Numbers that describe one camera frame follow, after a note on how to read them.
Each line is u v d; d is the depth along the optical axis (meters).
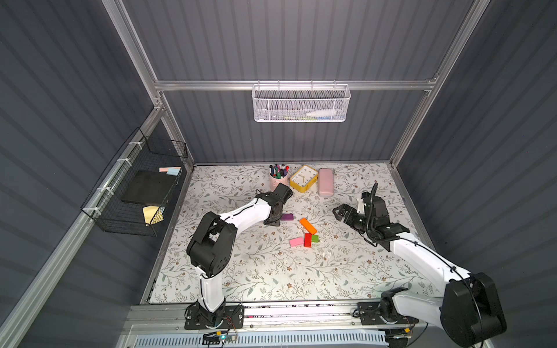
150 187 0.74
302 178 1.11
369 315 0.73
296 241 0.91
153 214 0.61
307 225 0.96
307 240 0.91
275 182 1.02
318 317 0.75
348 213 0.76
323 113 0.89
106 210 0.63
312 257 0.87
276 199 0.74
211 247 0.51
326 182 1.12
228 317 0.72
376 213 0.65
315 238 0.92
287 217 0.99
